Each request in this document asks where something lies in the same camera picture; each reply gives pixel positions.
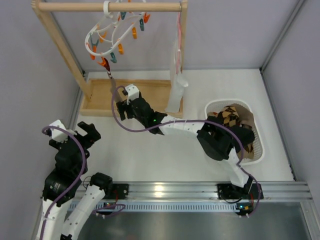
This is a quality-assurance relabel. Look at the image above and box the taupe striped-cuff sock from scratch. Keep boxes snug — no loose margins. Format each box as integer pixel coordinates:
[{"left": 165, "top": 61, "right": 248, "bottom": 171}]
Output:
[{"left": 102, "top": 57, "right": 122, "bottom": 103}]

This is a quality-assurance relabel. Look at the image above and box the white plastic clip hanger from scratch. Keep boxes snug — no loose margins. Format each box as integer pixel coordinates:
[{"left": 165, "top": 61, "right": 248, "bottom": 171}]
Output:
[{"left": 84, "top": 0, "right": 151, "bottom": 63}]

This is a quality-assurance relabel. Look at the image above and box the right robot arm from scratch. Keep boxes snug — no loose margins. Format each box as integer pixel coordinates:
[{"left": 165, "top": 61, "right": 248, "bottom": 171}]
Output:
[{"left": 112, "top": 96, "right": 263, "bottom": 203}]

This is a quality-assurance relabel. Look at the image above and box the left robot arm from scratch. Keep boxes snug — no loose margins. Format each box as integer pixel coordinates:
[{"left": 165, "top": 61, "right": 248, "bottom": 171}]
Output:
[{"left": 36, "top": 120, "right": 113, "bottom": 240}]

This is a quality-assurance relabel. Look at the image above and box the pink hanger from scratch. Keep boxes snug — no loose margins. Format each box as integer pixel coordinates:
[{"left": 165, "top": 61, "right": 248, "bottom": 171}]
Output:
[{"left": 175, "top": 12, "right": 182, "bottom": 74}]

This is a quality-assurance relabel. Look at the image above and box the socks pile in basket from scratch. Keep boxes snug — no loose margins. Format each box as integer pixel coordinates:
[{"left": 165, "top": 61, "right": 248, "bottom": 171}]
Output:
[{"left": 207, "top": 103, "right": 256, "bottom": 161}]

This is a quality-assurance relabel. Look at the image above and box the wooden clothes rack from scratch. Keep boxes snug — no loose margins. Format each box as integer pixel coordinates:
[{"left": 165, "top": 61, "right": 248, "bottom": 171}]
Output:
[{"left": 31, "top": 0, "right": 188, "bottom": 117}]

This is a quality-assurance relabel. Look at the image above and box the white hanging garment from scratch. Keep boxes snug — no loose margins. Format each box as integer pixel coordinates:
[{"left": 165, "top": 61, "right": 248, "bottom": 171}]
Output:
[{"left": 165, "top": 34, "right": 189, "bottom": 113}]

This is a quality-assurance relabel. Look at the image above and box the white plastic basket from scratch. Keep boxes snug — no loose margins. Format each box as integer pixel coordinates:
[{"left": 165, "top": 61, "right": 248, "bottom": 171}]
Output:
[{"left": 204, "top": 98, "right": 265, "bottom": 166}]

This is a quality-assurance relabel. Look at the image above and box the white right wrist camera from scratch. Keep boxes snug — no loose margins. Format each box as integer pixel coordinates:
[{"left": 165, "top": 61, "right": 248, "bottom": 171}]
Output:
[{"left": 122, "top": 84, "right": 140, "bottom": 101}]

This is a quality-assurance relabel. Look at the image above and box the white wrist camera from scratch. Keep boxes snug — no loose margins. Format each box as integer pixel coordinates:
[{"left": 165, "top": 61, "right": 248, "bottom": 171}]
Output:
[
  {"left": 49, "top": 119, "right": 76, "bottom": 143},
  {"left": 122, "top": 84, "right": 140, "bottom": 101}
]

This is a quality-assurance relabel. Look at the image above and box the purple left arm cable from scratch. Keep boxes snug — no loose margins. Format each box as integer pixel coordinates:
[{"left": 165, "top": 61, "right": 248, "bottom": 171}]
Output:
[{"left": 37, "top": 125, "right": 88, "bottom": 240}]

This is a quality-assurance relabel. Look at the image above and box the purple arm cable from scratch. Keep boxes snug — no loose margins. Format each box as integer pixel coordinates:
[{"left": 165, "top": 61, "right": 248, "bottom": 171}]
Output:
[
  {"left": 37, "top": 125, "right": 88, "bottom": 240},
  {"left": 111, "top": 85, "right": 262, "bottom": 216}
]

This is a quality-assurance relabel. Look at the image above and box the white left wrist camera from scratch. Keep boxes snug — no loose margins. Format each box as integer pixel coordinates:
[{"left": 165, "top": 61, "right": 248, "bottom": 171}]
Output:
[{"left": 49, "top": 119, "right": 76, "bottom": 143}]

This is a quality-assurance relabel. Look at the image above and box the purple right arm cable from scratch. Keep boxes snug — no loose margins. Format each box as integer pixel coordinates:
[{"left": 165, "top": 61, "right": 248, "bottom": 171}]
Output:
[{"left": 111, "top": 85, "right": 262, "bottom": 216}]

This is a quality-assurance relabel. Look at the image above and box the aluminium mounting rail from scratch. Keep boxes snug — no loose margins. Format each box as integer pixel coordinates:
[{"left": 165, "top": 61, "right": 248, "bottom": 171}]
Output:
[{"left": 67, "top": 181, "right": 313, "bottom": 213}]

